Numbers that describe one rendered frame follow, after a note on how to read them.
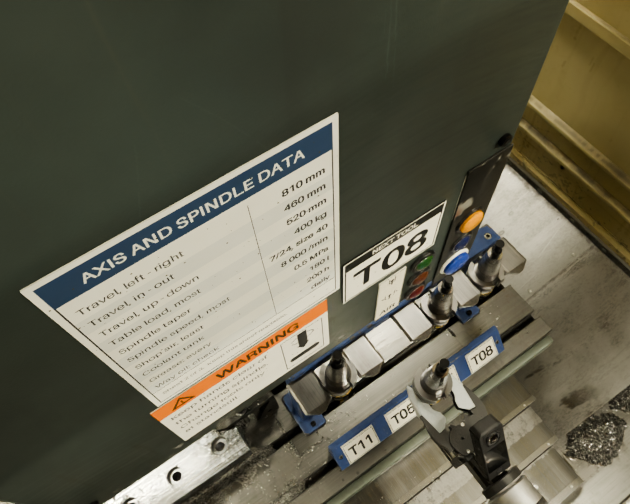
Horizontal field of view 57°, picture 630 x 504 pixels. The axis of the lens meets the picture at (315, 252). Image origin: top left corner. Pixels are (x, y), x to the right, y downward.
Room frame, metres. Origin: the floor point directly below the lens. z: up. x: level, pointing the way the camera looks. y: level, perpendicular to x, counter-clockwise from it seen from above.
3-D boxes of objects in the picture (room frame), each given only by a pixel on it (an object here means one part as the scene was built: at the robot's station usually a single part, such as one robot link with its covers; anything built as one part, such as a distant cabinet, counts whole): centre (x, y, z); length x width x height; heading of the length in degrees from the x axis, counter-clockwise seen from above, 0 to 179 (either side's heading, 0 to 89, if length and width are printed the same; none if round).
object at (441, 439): (0.17, -0.19, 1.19); 0.09 x 0.05 x 0.02; 43
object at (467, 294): (0.41, -0.26, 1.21); 0.07 x 0.05 x 0.01; 30
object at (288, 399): (0.29, 0.05, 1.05); 0.10 x 0.05 x 0.30; 30
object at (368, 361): (0.30, -0.07, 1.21); 0.07 x 0.05 x 0.01; 30
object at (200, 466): (0.23, 0.35, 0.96); 0.29 x 0.23 x 0.05; 120
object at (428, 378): (0.25, -0.18, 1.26); 0.04 x 0.04 x 0.07
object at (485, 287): (0.44, -0.31, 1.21); 0.06 x 0.06 x 0.03
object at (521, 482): (0.07, -0.28, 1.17); 0.08 x 0.05 x 0.08; 120
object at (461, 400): (0.24, -0.22, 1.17); 0.09 x 0.03 x 0.06; 17
